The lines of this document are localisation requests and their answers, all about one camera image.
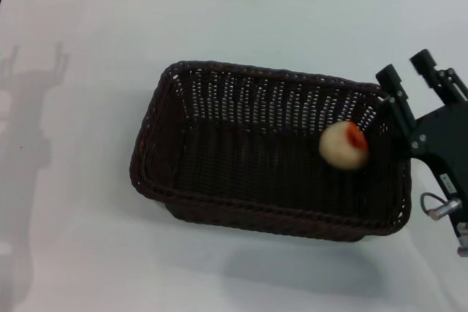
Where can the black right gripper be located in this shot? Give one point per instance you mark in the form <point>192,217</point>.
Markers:
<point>444,136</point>

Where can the round bun with orange spot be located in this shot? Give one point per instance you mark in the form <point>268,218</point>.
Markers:
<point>342,147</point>

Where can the dark brown woven basket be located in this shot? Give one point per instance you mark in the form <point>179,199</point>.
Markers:
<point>270,166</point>

